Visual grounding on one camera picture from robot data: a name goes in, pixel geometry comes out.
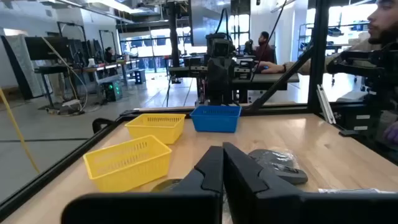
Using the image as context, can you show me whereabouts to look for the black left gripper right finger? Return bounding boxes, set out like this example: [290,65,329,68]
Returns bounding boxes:
[222,142,398,224]

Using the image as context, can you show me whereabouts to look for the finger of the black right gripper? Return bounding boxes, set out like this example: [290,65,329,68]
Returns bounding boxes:
[221,58,236,82]
[207,58,222,82]

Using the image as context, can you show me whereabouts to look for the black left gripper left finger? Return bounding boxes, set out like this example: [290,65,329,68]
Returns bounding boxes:
[61,145,224,224]

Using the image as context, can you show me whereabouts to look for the black desk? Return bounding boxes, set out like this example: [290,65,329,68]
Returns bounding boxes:
[231,73,301,103]

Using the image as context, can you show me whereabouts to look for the round grey pad in plastic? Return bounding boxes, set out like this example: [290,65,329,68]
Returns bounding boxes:
[150,178,184,193]
[248,148,301,171]

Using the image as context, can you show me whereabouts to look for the person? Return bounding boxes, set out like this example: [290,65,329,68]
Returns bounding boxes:
[252,30,275,63]
[104,46,115,64]
[254,0,398,144]

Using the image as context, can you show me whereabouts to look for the blue plastic basket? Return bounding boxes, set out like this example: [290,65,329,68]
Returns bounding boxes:
[189,105,243,134]

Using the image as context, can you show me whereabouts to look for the black pole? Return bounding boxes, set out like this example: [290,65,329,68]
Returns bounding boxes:
[167,0,182,68]

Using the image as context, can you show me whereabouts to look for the white toothpaste tube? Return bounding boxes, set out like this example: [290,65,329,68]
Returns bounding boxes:
[318,187,396,194]

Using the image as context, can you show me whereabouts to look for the yellow plastic basket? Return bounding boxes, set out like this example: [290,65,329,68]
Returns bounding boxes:
[124,113,187,145]
[83,134,173,193]

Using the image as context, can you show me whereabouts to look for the silver aluminium extrusions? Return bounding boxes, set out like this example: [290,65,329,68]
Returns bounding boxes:
[316,83,337,125]

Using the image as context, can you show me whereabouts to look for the black computer tower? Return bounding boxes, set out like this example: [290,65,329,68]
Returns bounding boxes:
[102,80,123,102]

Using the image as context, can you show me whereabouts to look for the black box with white labels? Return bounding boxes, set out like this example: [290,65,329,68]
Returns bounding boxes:
[331,102,382,135]

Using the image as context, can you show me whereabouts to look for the black side table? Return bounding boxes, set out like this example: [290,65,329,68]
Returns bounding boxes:
[34,63,82,110]

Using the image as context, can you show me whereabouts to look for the black monitor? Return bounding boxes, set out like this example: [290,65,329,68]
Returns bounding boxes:
[24,36,72,62]

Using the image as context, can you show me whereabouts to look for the grey leaning panel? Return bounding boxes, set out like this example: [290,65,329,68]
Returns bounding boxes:
[1,34,45,100]

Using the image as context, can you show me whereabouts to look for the black table frame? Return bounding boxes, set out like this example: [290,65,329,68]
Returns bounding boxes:
[0,0,398,222]

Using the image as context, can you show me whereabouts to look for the yellow cable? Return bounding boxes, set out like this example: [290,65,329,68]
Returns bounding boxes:
[0,86,41,174]

